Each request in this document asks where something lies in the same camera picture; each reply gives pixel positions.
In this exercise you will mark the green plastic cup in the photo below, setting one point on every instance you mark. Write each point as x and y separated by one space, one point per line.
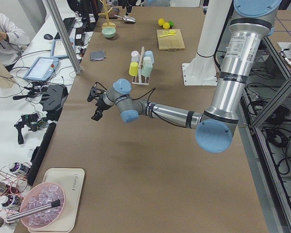
146 70

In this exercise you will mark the metal scoop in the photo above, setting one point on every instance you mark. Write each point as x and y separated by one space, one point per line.
127 19

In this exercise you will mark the beige plastic tray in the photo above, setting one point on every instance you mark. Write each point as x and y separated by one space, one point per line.
71 181

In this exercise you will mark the wooden mug tree stand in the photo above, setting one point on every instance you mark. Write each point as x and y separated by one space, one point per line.
106 9

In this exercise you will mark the bamboo cutting board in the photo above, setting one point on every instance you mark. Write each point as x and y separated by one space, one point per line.
170 42

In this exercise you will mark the green lime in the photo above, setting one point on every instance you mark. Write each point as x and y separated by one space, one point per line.
171 24

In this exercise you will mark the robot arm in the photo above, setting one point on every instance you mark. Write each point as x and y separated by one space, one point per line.
203 88

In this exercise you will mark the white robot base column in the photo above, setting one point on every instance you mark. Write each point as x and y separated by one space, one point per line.
202 69

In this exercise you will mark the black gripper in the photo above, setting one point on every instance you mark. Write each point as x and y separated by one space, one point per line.
101 103

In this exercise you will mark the blue teach pendant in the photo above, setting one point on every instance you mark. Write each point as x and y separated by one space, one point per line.
58 49
42 69

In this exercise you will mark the pink plastic cup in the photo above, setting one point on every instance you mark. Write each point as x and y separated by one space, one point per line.
135 56

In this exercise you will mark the person in white hoodie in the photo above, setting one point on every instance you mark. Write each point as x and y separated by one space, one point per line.
11 39

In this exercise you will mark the whole yellow lemon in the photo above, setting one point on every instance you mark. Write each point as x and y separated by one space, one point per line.
161 21
166 25

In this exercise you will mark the white plastic cup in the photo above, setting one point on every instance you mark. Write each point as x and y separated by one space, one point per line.
147 60

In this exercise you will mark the metal muddler stick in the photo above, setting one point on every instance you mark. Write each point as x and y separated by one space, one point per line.
38 209

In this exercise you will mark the yellow plastic cup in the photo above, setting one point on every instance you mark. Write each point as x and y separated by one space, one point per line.
133 69

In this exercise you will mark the blue plastic cup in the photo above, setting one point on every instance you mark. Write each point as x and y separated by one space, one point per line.
150 54

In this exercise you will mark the white wire cup holder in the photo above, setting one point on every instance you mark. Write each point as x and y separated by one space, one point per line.
139 79

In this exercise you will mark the green ceramic bowl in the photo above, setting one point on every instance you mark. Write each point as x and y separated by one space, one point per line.
108 32

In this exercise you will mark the grey folded cloth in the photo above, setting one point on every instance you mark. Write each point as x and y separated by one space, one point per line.
97 55

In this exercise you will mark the yellow plastic knife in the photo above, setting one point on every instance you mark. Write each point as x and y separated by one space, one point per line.
165 35

